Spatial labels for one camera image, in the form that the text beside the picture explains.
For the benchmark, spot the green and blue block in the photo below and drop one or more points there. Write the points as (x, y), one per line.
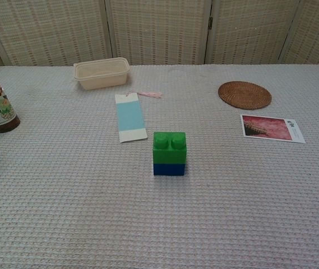
(170, 156)

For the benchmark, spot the blue small object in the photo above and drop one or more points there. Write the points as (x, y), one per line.
(170, 170)

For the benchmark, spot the white and blue bookmark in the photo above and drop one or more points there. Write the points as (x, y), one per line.
(129, 117)

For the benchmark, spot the pink bookmark tassel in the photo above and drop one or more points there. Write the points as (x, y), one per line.
(151, 94)

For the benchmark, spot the beige plastic food container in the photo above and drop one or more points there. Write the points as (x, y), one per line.
(103, 79)

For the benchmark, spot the round woven rattan coaster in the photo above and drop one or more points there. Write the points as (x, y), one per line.
(244, 95)

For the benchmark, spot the red photo postcard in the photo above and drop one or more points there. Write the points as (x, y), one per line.
(265, 127)

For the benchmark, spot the pale waffle-weave tablecloth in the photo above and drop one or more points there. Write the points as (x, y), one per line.
(64, 196)

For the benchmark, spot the dark metal screen hinge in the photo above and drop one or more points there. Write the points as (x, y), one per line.
(210, 23)

